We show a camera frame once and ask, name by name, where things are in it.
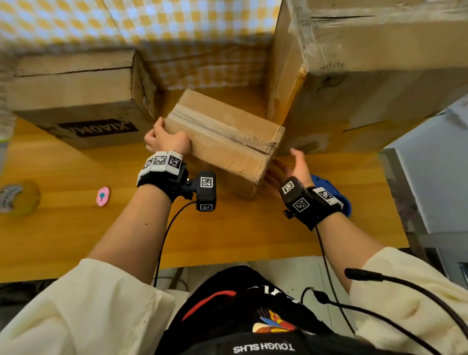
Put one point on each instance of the yellow white checked cloth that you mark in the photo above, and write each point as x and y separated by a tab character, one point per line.
164	29

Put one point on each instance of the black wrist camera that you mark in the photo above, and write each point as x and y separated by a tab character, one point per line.
206	192
294	197

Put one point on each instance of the blue tape dispenser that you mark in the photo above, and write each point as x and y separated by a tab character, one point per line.
343	205

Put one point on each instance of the pink box cutter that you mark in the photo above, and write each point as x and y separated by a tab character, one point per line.
103	196

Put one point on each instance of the person's left hand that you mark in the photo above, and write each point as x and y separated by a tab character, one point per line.
168	142

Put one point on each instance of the person's right hand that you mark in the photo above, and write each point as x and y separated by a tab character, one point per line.
298	172

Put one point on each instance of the person's left forearm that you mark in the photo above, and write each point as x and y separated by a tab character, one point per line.
135	234

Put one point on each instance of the small plain cardboard box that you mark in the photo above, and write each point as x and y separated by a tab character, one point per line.
226	146

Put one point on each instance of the yellowish tape roll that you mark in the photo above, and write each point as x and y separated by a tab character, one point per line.
20	201

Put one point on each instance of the person's right forearm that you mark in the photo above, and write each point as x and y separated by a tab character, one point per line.
347	248

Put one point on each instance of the black printed garment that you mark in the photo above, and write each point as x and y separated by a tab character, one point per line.
226	303

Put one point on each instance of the cardboard box with black print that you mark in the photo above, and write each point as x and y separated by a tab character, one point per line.
73	91

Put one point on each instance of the cream long-sleeved top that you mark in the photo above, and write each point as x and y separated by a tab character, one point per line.
73	311

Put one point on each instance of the cardboard box with white label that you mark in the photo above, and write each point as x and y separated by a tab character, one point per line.
365	73

